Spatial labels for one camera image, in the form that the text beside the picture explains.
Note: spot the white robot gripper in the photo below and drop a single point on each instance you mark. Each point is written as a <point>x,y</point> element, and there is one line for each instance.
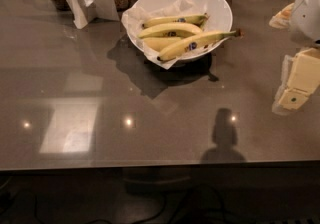
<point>306,14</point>

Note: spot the lower short yellow banana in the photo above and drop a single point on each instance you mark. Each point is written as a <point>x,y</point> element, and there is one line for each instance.
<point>158,43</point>

